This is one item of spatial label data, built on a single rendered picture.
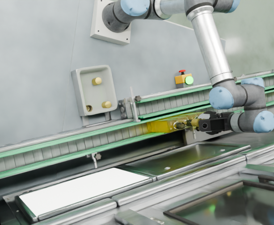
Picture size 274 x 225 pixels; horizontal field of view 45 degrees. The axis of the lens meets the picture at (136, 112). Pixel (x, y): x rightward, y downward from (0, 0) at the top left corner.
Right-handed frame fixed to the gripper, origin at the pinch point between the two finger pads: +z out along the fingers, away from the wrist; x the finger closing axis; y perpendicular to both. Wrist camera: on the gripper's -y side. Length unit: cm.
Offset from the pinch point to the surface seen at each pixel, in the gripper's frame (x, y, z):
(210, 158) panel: -12.8, -7.0, -13.5
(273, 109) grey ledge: -3, 84, 33
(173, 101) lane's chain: 9.9, 8.2, 30.8
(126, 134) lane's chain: -3.0, -20.8, 30.0
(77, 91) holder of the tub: 20, -40, 38
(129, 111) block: 7.7, -18.2, 29.6
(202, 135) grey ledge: -10.5, 25.0, 31.1
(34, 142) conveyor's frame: 0, -64, 29
